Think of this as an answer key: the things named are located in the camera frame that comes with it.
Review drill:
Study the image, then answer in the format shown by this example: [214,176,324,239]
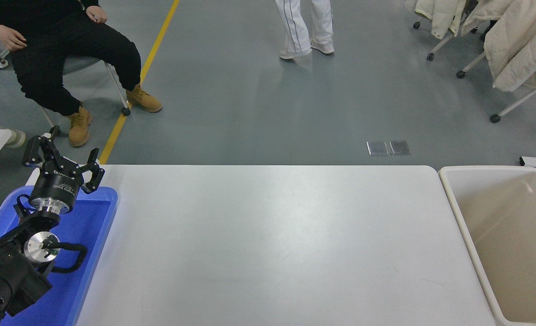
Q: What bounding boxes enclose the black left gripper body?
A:
[29,166,85,209]

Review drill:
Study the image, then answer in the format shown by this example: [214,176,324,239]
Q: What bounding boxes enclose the person's right hand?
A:
[0,24,27,52]

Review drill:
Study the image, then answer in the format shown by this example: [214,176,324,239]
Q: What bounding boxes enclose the person's left hand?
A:
[86,6,108,24]

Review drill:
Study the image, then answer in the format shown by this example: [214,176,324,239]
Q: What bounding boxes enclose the person's pale shoe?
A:
[0,121,26,148]

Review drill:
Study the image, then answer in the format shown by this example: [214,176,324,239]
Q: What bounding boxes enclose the large pale plastic bin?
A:
[438,166,536,326]

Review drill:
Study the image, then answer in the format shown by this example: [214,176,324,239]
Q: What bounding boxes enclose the blue plastic tray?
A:
[0,186,118,326]

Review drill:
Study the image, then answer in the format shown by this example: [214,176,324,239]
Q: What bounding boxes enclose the grey chair with castors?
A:
[39,55,131,129]

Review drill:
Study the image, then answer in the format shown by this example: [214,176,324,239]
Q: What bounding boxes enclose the person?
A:
[0,0,163,148]
[275,0,335,60]

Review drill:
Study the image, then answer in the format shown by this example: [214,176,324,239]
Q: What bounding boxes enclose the large cream coat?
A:
[483,0,536,92]

